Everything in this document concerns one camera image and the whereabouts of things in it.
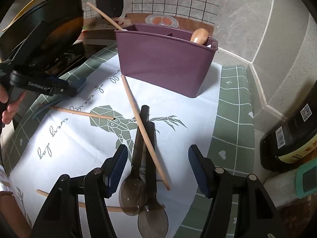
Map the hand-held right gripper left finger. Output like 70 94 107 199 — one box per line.
31 144 129 238

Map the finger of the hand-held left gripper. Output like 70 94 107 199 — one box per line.
13 71 77 98
0 21 50 66

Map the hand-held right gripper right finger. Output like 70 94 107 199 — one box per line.
188 144 288 238

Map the dark translucent black-handled spoon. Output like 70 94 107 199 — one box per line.
118 105 151 216
138 121 169 238

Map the wooden chopstick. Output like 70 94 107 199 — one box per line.
36 189 166 213
124 75 172 191
48 105 117 120
87 2 123 31

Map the purple utensil holder box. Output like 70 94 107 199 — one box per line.
114 23 219 98

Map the brown wooden spoon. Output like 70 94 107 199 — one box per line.
190 28 210 46

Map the person's left hand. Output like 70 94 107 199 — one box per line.
0 85 25 124

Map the green checked white tablecloth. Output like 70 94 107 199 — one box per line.
5 42 255 238

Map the dark soy sauce bottle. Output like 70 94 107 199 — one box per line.
260 79 317 172

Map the black wok with orange handle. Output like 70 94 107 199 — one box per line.
0 0 85 62

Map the cartoon wall sticker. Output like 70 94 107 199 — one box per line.
47 0 216 30

